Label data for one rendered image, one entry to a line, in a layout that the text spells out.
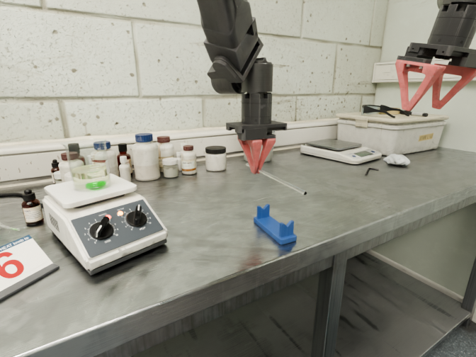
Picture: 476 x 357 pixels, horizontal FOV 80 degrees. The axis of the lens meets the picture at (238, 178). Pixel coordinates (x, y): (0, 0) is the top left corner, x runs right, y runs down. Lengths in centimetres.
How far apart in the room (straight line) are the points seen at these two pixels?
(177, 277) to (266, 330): 89
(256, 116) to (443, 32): 31
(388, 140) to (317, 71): 44
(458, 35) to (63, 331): 65
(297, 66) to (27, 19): 93
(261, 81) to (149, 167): 44
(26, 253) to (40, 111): 54
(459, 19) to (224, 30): 34
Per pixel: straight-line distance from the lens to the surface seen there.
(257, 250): 48
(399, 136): 124
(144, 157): 83
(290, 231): 50
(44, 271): 51
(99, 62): 98
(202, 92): 107
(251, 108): 52
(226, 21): 43
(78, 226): 48
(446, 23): 57
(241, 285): 44
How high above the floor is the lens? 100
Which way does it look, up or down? 18 degrees down
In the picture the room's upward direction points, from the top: straight up
